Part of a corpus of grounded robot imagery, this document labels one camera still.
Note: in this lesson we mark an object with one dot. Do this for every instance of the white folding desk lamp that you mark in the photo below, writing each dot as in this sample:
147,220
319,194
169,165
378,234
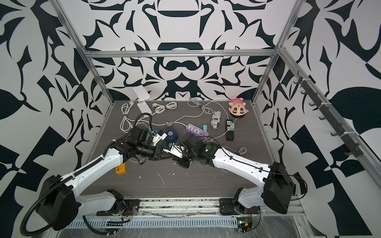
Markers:
142,95

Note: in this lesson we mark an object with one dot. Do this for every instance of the yellow power strip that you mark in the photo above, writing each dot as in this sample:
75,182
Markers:
121,169

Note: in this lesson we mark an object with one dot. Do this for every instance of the purple power strip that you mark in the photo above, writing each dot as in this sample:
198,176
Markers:
196,130

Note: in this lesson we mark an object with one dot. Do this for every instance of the grey wall hook rail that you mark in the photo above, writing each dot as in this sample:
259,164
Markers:
331,115

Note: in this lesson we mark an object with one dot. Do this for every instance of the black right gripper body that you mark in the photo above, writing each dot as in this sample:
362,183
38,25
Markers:
186,155

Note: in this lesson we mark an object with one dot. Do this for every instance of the teal charger adapter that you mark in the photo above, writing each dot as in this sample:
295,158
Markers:
205,128

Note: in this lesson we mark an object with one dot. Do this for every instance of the green charger adapter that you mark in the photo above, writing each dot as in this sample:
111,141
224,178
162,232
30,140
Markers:
231,126

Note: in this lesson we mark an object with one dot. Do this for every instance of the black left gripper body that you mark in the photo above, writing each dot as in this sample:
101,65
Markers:
151,151

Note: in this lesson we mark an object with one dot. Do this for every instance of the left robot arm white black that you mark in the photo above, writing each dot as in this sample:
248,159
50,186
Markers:
61,199

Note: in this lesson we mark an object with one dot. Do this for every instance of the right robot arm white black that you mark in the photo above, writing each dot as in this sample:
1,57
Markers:
274,187

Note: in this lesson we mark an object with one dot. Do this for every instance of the pink cartoon face toy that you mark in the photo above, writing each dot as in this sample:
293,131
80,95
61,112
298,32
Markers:
237,107

